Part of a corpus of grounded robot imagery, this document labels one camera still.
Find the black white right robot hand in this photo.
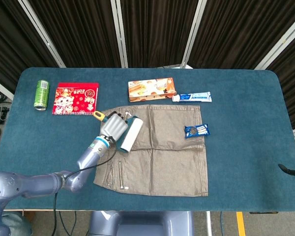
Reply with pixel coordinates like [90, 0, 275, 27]
[278, 126, 295, 178]

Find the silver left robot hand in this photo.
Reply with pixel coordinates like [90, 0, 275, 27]
[100, 112, 130, 143]

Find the teal handled white lint roller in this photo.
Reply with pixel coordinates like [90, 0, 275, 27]
[92, 110, 144, 154]

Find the grey brown zip skirt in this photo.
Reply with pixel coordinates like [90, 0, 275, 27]
[92, 104, 209, 197]

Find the red spiral cartoon calendar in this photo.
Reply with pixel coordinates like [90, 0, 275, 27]
[51, 82, 100, 116]

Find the orange snack box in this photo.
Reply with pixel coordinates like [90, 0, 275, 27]
[127, 77, 177, 102]

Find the teal felt table cover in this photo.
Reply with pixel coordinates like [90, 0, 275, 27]
[0, 67, 295, 212]

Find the green drink can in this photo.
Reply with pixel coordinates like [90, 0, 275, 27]
[33, 79, 51, 111]

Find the blue Oreo cookie pack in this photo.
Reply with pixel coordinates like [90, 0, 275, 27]
[184, 123, 210, 140]

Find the white blue toothpaste tube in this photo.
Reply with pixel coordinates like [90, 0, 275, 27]
[172, 91, 212, 103]

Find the white table leg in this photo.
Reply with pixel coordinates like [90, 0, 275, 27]
[206, 210, 212, 236]

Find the blue grey robot torso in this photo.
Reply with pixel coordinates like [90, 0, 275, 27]
[88, 210, 195, 236]

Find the blue denim trouser leg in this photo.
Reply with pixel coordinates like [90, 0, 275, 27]
[1, 211, 32, 236]

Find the thin blue floor cable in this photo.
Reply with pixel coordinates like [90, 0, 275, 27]
[219, 211, 225, 236]

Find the white partition frame post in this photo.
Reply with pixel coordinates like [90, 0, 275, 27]
[18, 0, 66, 68]
[0, 75, 15, 100]
[254, 17, 295, 70]
[110, 0, 129, 68]
[181, 0, 207, 69]

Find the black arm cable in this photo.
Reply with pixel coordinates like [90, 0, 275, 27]
[53, 137, 118, 236]

